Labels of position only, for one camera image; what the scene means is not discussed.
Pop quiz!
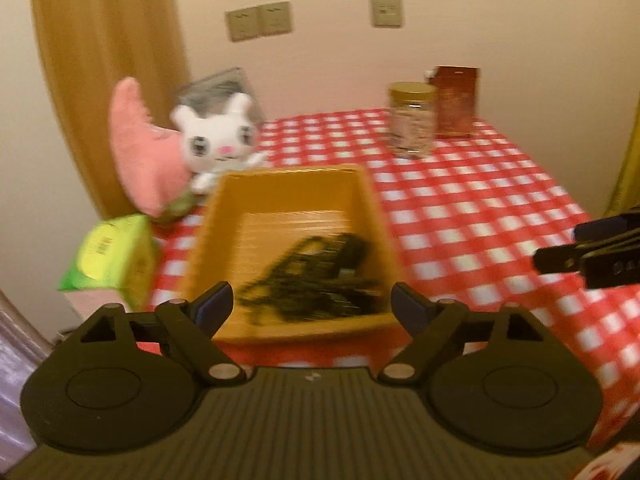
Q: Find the dark wooden bead bracelet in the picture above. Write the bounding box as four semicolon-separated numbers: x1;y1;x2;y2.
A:
234;231;384;326

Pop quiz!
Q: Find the yellow plastic tray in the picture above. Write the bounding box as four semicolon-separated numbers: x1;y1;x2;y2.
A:
177;165;404;342

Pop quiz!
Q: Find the green tissue pack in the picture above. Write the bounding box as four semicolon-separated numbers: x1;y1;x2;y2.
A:
58;214;160;320

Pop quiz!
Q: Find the pink star plush toy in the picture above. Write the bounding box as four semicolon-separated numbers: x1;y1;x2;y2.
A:
108;77;192;219

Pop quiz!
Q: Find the white bunny plush toy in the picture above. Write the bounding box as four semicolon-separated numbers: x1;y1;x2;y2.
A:
170;93;267;195

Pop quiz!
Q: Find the red gift box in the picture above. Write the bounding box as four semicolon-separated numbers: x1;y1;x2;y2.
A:
426;65;480;136

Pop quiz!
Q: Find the jar of nuts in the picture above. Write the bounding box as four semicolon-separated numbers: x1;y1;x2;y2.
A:
387;81;437;158

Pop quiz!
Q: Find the framed picture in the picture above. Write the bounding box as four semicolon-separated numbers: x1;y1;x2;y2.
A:
175;67;266;125

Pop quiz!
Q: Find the wooden door panel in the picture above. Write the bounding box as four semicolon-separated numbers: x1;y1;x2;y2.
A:
32;0;190;218

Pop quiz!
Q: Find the single wall outlet plate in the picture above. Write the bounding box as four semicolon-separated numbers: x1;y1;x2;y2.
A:
369;0;404;28

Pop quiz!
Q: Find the double wall socket left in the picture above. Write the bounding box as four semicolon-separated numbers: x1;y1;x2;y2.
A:
226;6;260;42

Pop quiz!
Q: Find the double wall socket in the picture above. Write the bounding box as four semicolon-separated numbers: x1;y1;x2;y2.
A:
258;1;293;36
226;6;260;42

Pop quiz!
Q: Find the double wall socket right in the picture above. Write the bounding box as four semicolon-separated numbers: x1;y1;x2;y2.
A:
258;1;293;36

